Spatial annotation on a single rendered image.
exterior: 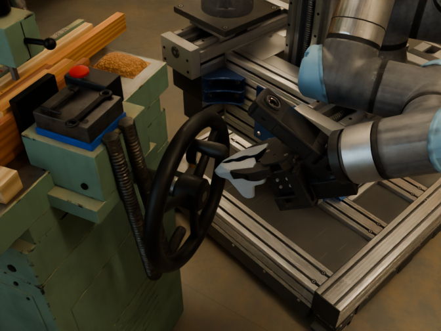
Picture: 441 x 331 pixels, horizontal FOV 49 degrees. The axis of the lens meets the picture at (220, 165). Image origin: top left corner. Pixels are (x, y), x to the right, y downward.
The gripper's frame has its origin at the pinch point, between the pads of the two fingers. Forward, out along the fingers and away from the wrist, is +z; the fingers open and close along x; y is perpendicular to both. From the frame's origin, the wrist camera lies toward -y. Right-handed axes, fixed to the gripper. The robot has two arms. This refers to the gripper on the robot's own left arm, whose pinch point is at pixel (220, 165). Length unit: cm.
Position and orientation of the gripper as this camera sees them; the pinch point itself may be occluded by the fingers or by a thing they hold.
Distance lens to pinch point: 73.6
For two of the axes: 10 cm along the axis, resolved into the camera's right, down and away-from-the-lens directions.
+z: -7.8, 1.5, 6.1
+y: 4.5, 8.0, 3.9
